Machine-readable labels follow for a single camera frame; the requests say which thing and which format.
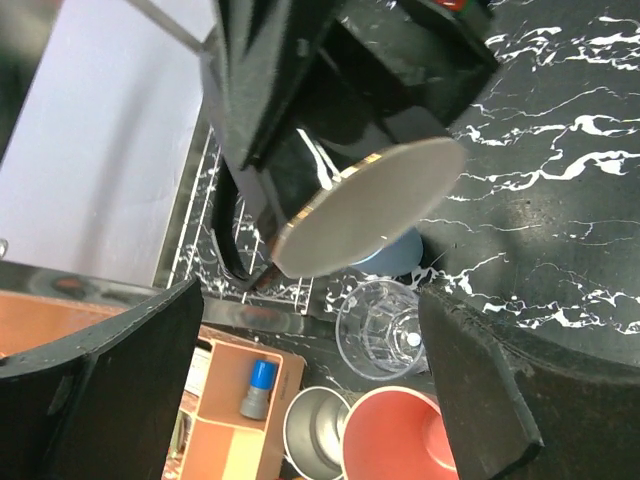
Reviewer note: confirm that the blue grey cylinder battery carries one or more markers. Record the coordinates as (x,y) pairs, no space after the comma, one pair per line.
(256,402)

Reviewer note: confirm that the black glossy cup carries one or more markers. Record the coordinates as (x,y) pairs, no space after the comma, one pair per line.
(346,182)

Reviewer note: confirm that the orange plastic file organizer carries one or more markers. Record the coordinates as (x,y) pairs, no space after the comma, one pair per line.
(223,444)

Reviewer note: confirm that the pink plastic cup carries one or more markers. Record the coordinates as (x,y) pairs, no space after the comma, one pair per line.
(396,433)

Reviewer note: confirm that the light blue cup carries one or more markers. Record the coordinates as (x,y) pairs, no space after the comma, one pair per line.
(397,259)

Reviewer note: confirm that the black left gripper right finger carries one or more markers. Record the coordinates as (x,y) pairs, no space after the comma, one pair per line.
(517,406)

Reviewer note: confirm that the clear ribbed glass cup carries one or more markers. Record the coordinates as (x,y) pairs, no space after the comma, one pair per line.
(378,332)

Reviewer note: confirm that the stainless steel dish rack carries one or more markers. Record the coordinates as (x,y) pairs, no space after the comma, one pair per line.
(232,184)

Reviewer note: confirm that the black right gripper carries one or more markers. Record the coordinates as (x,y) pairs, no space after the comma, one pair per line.
(258,53)

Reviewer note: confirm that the stainless steel cup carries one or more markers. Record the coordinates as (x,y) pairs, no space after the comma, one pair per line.
(312,432)

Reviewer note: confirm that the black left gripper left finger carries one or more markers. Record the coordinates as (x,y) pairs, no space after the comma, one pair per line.
(92,392)

